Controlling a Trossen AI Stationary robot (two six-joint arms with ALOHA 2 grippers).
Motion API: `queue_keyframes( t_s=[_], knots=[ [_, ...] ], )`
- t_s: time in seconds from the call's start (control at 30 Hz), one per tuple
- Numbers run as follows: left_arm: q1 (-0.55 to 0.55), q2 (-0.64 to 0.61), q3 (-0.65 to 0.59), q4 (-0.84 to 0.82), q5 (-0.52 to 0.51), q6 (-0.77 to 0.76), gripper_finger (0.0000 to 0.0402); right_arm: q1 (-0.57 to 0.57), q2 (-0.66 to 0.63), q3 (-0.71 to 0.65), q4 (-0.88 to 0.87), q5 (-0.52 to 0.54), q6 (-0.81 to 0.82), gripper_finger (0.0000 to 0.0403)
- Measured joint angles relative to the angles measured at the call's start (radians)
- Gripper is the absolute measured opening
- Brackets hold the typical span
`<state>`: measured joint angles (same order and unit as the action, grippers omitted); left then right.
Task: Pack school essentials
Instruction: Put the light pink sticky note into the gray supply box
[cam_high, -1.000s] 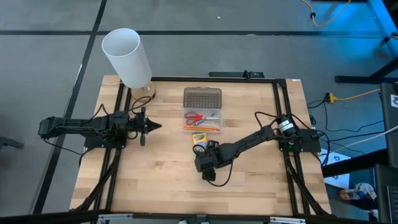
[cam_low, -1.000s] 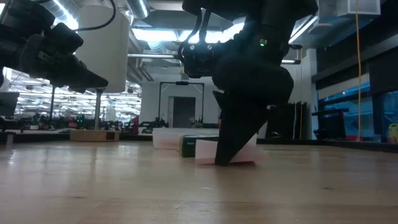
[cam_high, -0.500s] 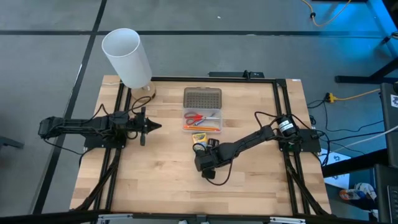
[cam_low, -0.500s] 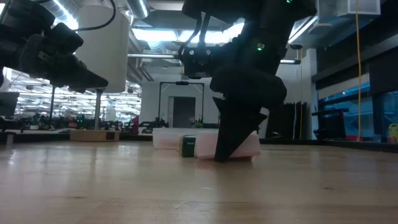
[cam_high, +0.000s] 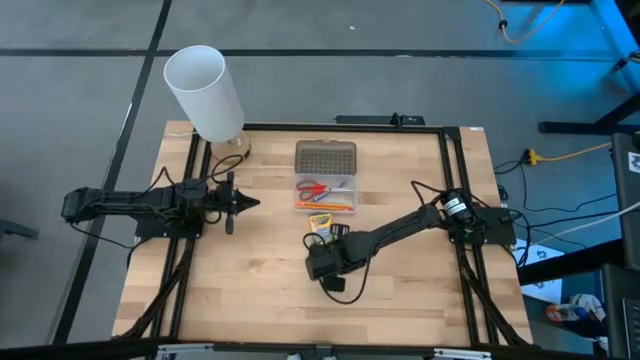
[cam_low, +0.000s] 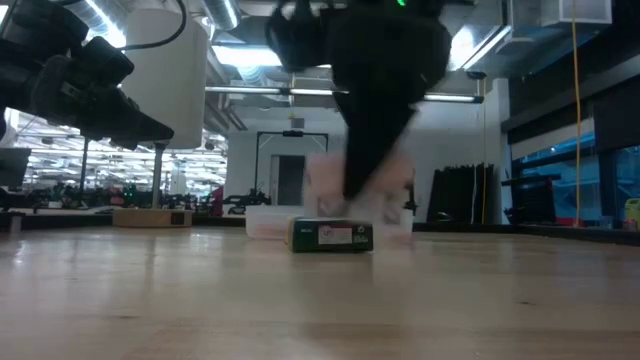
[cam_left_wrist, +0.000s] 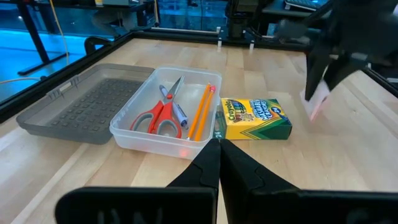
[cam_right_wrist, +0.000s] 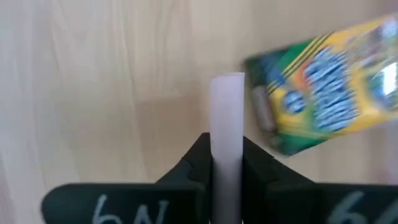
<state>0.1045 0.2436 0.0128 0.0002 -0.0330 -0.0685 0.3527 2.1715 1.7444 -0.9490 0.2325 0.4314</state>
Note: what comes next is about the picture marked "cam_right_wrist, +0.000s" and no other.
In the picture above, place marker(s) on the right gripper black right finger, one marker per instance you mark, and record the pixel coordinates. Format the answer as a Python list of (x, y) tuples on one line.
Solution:
[(295, 202)]

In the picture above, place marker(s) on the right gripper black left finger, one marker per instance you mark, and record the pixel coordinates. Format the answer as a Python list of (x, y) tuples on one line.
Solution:
[(174, 199)]

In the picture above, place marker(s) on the pale pink sticky note pad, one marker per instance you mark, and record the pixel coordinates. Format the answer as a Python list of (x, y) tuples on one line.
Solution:
[(226, 140)]

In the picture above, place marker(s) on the yellow green crayon box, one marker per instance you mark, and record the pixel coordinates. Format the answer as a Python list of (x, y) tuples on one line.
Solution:
[(323, 93)]

